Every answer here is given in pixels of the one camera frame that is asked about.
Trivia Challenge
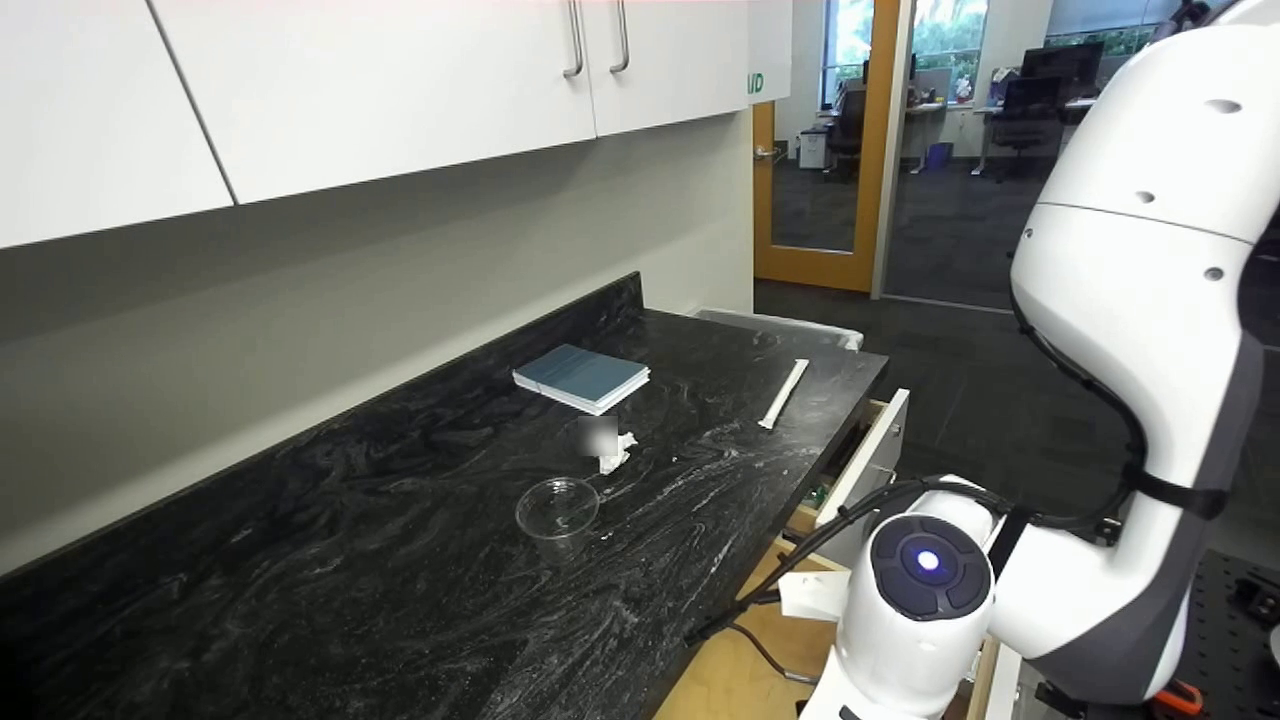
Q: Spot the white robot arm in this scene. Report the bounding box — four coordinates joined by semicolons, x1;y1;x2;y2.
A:
798;0;1280;720

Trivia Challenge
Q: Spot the white drawer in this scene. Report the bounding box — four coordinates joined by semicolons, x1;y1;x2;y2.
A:
650;534;1011;720
787;388;910;534

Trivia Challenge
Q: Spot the blue book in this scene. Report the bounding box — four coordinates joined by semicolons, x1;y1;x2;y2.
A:
513;345;648;414

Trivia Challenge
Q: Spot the grey trash bin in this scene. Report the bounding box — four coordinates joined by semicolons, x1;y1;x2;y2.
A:
697;312;864;351

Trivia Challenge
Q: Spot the crumpled white paper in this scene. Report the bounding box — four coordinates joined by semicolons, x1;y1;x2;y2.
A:
589;429;637;476

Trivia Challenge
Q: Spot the white stick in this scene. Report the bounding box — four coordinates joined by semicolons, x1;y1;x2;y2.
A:
754;358;806;432

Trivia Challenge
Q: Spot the clear glass bowl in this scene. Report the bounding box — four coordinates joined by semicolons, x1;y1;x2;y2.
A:
517;476;600;539

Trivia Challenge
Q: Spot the white upper cabinet right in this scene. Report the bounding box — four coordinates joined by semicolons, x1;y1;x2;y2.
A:
578;0;746;137

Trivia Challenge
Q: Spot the white cabinet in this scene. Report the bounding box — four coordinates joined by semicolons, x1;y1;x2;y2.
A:
0;0;232;249
578;0;746;137
150;0;593;203

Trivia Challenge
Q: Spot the white upper cabinet middle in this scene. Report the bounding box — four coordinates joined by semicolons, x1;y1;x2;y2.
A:
150;0;593;203

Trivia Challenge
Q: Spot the white upper cabinet left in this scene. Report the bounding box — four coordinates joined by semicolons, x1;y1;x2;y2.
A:
0;0;232;249

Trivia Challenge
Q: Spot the black orange clamp lower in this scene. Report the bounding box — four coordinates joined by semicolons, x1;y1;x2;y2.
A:
1034;679;1206;720

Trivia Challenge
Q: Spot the wooden door frame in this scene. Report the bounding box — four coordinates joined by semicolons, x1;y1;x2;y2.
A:
746;0;910;294

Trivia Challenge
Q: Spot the silver cabinet handle right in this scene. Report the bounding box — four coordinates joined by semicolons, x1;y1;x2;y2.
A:
608;0;633;76

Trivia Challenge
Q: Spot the silver cabinet handle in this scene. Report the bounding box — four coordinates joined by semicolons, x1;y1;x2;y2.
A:
608;0;633;76
561;0;583;85

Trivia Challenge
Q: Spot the silver cabinet handle left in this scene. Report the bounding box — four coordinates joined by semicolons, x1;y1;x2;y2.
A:
561;0;583;85

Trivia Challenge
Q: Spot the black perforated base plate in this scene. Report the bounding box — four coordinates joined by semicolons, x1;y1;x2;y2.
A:
1179;552;1280;720

